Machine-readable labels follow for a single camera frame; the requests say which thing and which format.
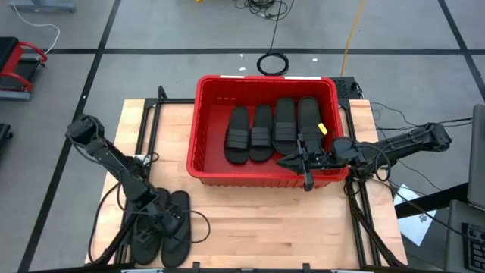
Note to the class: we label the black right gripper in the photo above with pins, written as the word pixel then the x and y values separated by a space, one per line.
pixel 318 157

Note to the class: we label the short white tape strip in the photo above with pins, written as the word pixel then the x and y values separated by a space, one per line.
pixel 232 76

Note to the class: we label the red and black cart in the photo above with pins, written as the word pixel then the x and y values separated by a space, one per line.
pixel 11 60

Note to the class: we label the grey desk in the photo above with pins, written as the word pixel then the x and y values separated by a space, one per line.
pixel 454 246

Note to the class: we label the black keyboard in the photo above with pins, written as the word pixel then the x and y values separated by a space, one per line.
pixel 475 250

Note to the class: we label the black power supply box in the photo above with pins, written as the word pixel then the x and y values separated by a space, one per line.
pixel 345 88

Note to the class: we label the white paper sheet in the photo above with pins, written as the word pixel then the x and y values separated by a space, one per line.
pixel 417 227

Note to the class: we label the grey metal stand base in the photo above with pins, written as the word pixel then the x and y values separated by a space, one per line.
pixel 41 5

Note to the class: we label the grey computer monitor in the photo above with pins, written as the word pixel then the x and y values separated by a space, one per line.
pixel 478 159

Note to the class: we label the black aluminium frame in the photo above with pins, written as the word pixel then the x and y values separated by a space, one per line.
pixel 170 101
pixel 345 113

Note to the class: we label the long white tape strip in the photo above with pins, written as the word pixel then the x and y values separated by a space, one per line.
pixel 303 77

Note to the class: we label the black clamp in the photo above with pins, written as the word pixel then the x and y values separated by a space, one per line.
pixel 306 267
pixel 195 267

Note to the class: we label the black chair base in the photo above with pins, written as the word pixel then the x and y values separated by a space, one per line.
pixel 4 132

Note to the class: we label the red plastic ribbed bin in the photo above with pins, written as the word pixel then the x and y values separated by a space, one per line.
pixel 265 174

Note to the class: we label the black metal beam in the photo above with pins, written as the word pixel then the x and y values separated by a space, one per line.
pixel 435 199

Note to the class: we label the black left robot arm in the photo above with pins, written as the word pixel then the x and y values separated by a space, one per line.
pixel 110 155

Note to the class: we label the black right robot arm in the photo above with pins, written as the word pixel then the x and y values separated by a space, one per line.
pixel 409 142

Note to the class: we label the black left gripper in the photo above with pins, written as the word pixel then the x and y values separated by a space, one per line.
pixel 161 220

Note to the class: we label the silver metal bracket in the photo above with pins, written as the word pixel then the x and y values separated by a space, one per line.
pixel 142 270
pixel 346 271

